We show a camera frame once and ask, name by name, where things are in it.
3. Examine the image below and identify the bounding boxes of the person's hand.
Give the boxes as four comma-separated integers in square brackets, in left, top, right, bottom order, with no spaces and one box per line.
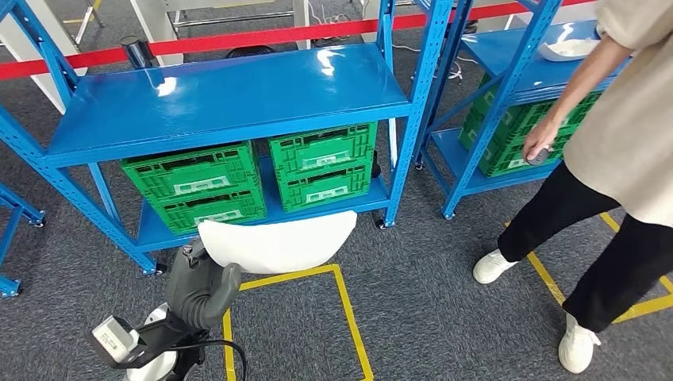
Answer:
[521,116,566,161]

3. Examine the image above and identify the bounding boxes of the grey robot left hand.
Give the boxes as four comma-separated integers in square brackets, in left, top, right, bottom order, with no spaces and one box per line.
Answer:
[163,239,244,330]

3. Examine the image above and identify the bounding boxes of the grey handheld remote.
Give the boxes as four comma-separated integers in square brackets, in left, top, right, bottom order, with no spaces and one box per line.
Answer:
[525,147,554,167]

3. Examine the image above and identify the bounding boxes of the white curved plastic part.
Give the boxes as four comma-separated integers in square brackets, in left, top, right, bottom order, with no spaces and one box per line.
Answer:
[536,37,601,63]
[197,210,359,275]

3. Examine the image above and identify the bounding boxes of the blue metal shelf rack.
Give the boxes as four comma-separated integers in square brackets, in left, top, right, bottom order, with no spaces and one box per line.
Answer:
[412,0,635,221]
[0,0,456,277]
[0,181,48,300]

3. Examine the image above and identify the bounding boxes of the green plastic crate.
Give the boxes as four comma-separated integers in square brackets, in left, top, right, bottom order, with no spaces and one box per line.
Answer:
[149,187,268,236]
[459,73,605,153]
[267,121,379,177]
[275,164,375,214]
[477,129,577,179]
[121,140,263,203]

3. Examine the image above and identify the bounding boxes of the standing person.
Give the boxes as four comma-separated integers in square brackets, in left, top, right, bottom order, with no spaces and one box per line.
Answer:
[471,0,673,375]

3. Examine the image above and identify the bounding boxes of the yellow floor tape square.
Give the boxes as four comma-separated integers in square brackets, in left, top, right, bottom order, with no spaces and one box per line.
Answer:
[503,211,673,325]

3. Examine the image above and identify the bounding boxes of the white desk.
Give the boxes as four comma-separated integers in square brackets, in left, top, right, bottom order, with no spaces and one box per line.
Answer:
[0,0,88,114]
[360,0,381,44]
[129,0,312,67]

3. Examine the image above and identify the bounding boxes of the red barrier belt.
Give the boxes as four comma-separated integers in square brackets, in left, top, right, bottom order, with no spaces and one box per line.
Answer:
[0,0,598,81]

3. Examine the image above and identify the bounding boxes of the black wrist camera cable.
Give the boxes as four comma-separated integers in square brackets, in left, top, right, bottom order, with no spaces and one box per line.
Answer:
[167,339,248,381]

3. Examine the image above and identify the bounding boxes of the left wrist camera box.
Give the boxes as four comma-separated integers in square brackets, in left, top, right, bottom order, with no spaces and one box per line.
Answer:
[85,314,200,370]

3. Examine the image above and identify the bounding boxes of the black barrier post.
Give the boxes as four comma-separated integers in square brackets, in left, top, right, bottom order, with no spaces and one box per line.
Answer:
[119,35,155,71]

